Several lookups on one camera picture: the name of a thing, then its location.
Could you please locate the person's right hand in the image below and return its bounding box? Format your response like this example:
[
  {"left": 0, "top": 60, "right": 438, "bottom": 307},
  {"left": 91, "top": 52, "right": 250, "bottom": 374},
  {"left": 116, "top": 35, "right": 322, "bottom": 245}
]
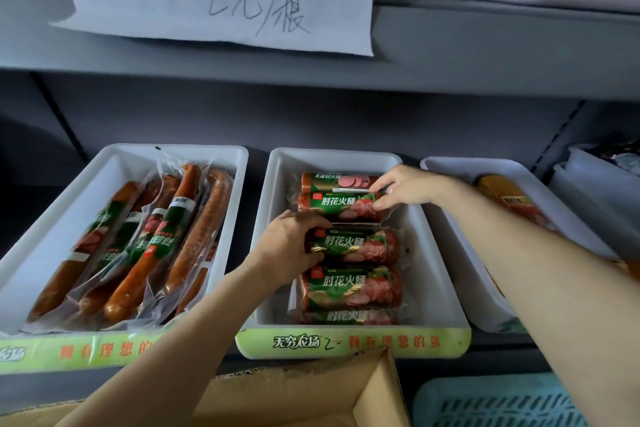
[{"left": 369, "top": 164, "right": 452, "bottom": 212}]

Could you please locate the person's left hand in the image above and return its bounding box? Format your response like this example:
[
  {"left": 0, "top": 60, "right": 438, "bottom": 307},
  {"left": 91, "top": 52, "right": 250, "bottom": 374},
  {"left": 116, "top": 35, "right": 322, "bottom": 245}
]
[{"left": 248, "top": 210, "right": 334, "bottom": 288}]

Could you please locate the green label ham sausage pack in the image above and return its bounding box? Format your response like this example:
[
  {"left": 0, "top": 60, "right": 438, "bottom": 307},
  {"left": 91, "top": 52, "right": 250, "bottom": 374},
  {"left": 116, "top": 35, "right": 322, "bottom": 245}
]
[
  {"left": 306, "top": 226, "right": 402, "bottom": 265},
  {"left": 298, "top": 265, "right": 404, "bottom": 313},
  {"left": 299, "top": 310, "right": 401, "bottom": 326},
  {"left": 298, "top": 192, "right": 397, "bottom": 223}
]

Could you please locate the person's left forearm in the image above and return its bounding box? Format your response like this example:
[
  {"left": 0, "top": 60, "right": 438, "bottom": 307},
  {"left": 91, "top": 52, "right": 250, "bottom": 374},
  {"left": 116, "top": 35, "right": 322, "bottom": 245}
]
[{"left": 54, "top": 262, "right": 281, "bottom": 427}]

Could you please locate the person's right forearm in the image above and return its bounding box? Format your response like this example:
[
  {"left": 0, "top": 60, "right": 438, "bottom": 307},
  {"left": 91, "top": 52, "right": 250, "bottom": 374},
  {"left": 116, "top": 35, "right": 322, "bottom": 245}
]
[{"left": 435, "top": 176, "right": 640, "bottom": 427}]

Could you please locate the red ham sausage pack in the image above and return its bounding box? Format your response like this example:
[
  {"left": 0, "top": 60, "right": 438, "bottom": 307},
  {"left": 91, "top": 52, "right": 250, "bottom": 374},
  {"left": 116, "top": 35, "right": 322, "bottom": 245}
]
[{"left": 301, "top": 172, "right": 382, "bottom": 194}]

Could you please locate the long vacuum-packed red sausage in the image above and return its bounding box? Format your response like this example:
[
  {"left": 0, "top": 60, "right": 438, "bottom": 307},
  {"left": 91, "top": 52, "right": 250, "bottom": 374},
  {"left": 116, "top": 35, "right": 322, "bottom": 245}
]
[
  {"left": 77, "top": 174, "right": 182, "bottom": 316},
  {"left": 27, "top": 180, "right": 143, "bottom": 325},
  {"left": 162, "top": 169, "right": 235, "bottom": 315},
  {"left": 102, "top": 163, "right": 202, "bottom": 325}
]

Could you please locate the orange sausage pack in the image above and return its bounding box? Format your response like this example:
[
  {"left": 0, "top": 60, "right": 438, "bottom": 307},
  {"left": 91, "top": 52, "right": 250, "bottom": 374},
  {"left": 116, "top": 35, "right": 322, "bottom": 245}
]
[{"left": 476, "top": 174, "right": 562, "bottom": 235}]

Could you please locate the brown cardboard box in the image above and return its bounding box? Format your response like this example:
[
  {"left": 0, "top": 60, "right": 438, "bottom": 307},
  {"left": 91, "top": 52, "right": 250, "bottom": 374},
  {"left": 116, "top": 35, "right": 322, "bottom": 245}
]
[{"left": 0, "top": 347, "right": 412, "bottom": 427}]

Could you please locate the grey metal shelf board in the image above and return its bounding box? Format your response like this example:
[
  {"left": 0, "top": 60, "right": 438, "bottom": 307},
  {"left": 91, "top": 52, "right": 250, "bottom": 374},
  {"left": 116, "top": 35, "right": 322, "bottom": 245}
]
[{"left": 0, "top": 0, "right": 640, "bottom": 103}]

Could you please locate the slotted grey shelf upright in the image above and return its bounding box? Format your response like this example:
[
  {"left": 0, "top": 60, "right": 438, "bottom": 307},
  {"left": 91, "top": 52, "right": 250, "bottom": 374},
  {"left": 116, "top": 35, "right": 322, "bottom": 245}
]
[
  {"left": 29, "top": 71, "right": 88, "bottom": 164},
  {"left": 531, "top": 100, "right": 587, "bottom": 177}
]

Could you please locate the translucent white plastic container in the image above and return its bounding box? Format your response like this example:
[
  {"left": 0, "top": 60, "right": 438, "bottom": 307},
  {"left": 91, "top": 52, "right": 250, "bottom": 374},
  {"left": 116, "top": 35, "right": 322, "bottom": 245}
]
[{"left": 549, "top": 143, "right": 640, "bottom": 263}]

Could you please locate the teal plastic basket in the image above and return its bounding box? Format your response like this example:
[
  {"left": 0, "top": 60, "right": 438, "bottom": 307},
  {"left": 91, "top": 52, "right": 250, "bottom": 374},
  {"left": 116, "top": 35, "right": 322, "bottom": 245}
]
[{"left": 412, "top": 372, "right": 589, "bottom": 427}]

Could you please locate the dark snack packet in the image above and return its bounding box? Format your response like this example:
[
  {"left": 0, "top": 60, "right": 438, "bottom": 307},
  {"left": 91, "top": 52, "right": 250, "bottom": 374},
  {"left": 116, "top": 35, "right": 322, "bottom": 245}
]
[{"left": 599, "top": 139, "right": 640, "bottom": 174}]

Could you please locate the large white plastic tray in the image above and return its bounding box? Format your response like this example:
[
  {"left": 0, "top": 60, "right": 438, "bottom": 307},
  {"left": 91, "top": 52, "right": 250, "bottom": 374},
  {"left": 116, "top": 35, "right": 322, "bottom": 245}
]
[{"left": 0, "top": 143, "right": 249, "bottom": 375}]

